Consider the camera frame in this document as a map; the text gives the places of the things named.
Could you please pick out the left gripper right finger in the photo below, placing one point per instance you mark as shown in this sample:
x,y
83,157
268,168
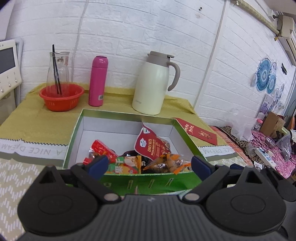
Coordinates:
x,y
211,176

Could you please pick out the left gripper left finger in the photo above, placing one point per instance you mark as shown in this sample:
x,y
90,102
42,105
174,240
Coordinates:
x,y
88,175

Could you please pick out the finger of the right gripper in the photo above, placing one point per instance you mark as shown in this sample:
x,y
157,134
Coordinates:
x,y
285,189

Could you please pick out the red sausage snack packet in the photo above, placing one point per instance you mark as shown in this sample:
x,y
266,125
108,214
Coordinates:
x,y
98,148

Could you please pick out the orange clear nut packet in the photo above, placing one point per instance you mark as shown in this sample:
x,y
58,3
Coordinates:
x,y
169,163

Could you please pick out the red daily nuts bag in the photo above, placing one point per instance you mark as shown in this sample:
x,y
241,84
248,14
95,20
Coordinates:
x,y
149,145

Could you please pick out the orange green snack packet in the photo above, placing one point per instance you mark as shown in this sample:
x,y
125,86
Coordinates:
x,y
118,166

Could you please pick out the white power strip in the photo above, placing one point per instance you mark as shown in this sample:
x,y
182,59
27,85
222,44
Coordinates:
x,y
265,158

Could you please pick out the red envelope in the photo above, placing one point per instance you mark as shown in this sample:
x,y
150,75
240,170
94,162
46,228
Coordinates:
x,y
198,132

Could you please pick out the green cardboard box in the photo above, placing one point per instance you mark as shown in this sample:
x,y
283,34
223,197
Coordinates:
x,y
119,132

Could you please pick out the chevron beige table mat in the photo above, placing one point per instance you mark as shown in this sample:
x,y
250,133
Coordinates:
x,y
21,163

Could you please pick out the yellow cloth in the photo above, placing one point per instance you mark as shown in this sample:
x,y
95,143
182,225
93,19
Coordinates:
x,y
32,122

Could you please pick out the red plastic basket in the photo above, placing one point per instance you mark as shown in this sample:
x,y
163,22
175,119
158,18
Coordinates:
x,y
59,103

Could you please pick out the black straw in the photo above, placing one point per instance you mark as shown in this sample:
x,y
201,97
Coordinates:
x,y
56,73

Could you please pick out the cream thermos jug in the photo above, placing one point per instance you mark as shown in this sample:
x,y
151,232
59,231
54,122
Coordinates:
x,y
157,76

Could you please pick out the pink thermos bottle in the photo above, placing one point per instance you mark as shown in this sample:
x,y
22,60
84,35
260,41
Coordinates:
x,y
97,81

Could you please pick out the glass carafe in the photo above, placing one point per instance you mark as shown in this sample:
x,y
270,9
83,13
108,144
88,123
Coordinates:
x,y
62,59

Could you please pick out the white screen appliance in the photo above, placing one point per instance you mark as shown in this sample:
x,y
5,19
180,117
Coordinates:
x,y
11,55

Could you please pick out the air conditioner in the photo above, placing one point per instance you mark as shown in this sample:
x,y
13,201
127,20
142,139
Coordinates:
x,y
286,28

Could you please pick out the blue wall decoration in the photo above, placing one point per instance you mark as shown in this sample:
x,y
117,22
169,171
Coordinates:
x,y
265,78

